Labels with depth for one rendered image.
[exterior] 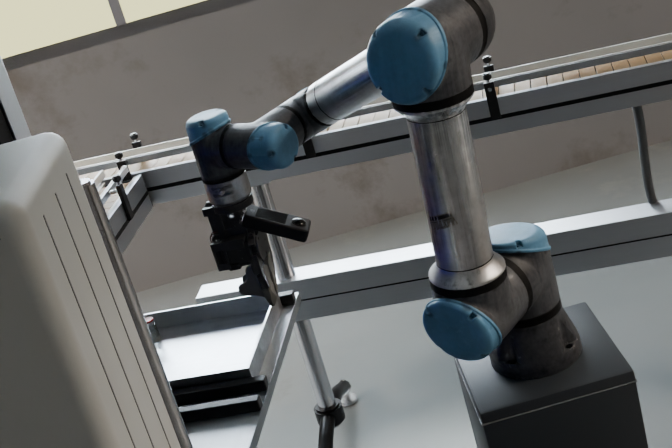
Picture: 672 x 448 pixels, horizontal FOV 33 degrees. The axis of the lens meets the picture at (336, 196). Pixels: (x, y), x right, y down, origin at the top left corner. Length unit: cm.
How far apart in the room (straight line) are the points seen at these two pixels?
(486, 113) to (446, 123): 115
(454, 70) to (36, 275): 82
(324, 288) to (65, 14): 176
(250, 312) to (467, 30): 78
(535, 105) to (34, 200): 195
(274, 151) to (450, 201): 32
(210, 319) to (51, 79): 236
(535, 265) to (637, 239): 112
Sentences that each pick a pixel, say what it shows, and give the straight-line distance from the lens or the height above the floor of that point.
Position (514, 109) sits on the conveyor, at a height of 90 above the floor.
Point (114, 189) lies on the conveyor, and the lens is 275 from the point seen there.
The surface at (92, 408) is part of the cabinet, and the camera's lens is 89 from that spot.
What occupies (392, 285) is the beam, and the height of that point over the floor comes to 49.
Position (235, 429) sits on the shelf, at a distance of 176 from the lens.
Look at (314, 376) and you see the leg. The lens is 310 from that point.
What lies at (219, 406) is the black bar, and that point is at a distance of 179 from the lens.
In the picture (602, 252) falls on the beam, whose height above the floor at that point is 47.
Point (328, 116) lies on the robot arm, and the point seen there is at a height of 124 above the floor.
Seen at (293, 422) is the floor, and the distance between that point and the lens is 342.
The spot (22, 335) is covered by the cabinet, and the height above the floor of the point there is 145.
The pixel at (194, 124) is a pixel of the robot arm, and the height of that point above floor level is 128.
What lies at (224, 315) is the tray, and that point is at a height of 89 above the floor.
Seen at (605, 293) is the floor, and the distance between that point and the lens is 367.
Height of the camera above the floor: 178
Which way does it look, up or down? 21 degrees down
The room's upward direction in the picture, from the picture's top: 16 degrees counter-clockwise
